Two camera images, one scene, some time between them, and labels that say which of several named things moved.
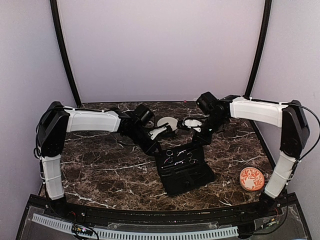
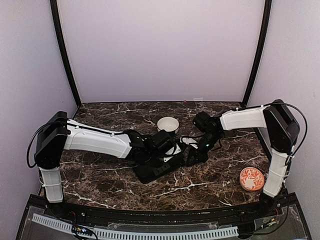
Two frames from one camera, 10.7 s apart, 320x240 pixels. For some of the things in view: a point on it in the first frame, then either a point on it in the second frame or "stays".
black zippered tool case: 183,168 → 150,169
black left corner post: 54,7 stays
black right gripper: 204,140 → 200,157
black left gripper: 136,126 → 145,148
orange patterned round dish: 251,179 stays
